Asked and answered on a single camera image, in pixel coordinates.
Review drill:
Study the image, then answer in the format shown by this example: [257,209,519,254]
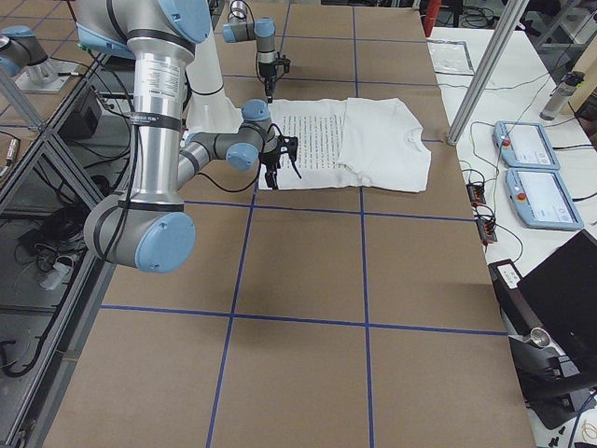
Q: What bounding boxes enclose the near orange circuit board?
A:
[475,215,497,245]

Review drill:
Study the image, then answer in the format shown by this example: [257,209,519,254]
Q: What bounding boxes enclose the far blue teach pendant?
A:
[493,120,561,171]

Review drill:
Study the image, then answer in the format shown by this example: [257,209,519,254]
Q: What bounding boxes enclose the near blue teach pendant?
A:
[506,168,584,231]

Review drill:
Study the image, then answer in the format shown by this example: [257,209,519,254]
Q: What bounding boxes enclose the grey water bottle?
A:
[539,71,585,120]

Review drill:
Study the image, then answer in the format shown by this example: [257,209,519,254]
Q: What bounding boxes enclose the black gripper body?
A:
[259,135,299,175]
[257,51,291,93]

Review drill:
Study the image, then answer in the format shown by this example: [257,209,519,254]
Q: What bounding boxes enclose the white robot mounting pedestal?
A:
[182,30,243,151]

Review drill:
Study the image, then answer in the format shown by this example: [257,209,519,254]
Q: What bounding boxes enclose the white printed t-shirt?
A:
[270,98,432,193]

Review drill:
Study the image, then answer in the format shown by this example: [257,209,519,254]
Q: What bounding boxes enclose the plastic sleeve with paper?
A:
[427,39,475,76]

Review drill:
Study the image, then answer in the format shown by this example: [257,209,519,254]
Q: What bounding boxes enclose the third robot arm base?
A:
[1,25,79,93]

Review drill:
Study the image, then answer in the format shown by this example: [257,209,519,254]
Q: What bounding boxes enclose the black monitor stand box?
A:
[488,259,596,429]

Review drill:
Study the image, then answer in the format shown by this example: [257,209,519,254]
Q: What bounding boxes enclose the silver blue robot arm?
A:
[222,1,291,104]
[76,1,299,273]

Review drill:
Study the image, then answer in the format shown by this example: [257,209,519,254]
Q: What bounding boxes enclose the red fire extinguisher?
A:
[423,0,442,37]

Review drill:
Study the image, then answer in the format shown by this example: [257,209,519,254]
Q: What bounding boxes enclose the far orange circuit board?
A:
[466,183,487,206]

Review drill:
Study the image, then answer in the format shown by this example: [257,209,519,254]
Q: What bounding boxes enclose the orange circuit board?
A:
[475,215,497,245]
[466,183,487,206]

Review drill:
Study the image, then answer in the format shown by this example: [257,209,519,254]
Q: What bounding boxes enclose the aluminium frame post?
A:
[447,0,528,146]

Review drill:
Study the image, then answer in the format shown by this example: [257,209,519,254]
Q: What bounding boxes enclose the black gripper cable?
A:
[198,134,303,194]

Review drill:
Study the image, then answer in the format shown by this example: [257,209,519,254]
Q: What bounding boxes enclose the blue teach pendant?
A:
[493,120,561,171]
[506,168,584,231]

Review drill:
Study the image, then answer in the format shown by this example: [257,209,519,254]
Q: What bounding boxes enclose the black laptop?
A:
[518,230,596,358]

